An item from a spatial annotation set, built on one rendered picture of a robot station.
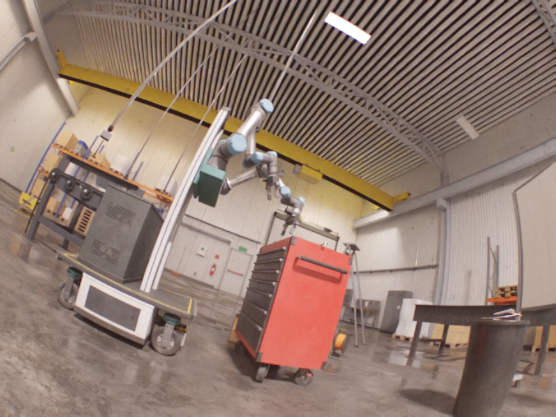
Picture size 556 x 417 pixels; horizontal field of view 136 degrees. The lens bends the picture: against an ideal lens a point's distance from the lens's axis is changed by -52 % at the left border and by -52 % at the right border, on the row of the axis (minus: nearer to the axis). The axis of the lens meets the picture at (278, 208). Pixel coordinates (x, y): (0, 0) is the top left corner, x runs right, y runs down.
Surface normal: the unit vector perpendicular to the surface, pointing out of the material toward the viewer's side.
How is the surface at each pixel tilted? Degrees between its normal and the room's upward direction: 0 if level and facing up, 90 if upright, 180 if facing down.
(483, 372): 94
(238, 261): 90
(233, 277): 90
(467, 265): 90
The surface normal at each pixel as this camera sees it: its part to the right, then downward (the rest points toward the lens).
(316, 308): 0.34, -0.25
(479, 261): -0.90, -0.37
